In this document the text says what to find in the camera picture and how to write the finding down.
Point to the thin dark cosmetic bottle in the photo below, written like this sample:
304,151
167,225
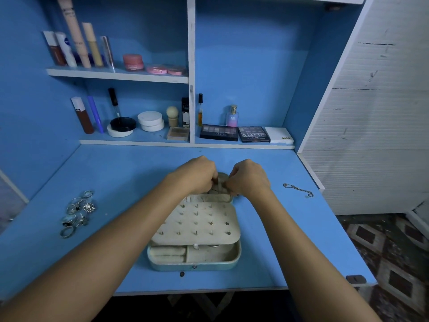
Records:
200,110

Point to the person's left hand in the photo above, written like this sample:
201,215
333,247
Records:
194,176

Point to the black lettered eyeshadow palette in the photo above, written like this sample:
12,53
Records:
254,134

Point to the cream jewellery box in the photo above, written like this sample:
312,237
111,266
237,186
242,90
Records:
196,228

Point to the short beige cosmetic tube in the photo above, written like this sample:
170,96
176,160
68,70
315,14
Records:
94,45

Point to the brown lipstick tube white cap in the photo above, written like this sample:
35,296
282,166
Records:
84,118

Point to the white flat box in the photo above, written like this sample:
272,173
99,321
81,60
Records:
279,136

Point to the pile of silver rings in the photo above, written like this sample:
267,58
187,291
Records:
88,207

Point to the white bowl black inside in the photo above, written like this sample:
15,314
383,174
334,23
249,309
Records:
123,124

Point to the pink round jar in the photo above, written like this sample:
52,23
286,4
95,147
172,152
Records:
133,62

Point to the tall beige cosmetic tube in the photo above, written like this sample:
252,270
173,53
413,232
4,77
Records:
75,31

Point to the person's right hand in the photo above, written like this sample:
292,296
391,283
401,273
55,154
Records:
248,179

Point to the square brown powder compact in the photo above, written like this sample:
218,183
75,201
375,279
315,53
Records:
178,134

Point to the white tube blue label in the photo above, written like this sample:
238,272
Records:
68,51

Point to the black makeup brush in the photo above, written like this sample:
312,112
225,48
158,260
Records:
114,102

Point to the beige makeup sponge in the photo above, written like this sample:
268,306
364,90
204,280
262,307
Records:
172,114

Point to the white slatted cabinet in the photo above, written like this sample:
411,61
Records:
368,130

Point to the person's right forearm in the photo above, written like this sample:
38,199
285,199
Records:
315,265

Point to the white round cream jar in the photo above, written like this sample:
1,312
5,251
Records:
151,121

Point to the black cosmetic bottle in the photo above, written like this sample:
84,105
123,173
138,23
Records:
186,114

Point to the person's left forearm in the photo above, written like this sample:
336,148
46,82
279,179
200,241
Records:
80,261

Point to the white framed marbled panel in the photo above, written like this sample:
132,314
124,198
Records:
9,201

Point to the blue cosmetic tube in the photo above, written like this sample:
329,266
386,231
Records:
96,116

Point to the person's dark clothing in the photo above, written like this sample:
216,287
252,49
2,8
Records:
201,307

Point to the white shelf unit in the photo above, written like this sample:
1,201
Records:
192,63

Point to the small pink perfume bottle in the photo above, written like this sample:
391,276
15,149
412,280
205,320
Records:
232,118

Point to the pink flat compact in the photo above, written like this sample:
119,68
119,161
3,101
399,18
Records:
176,71
157,69

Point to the dark eyeshadow palette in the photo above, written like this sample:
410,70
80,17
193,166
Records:
219,132

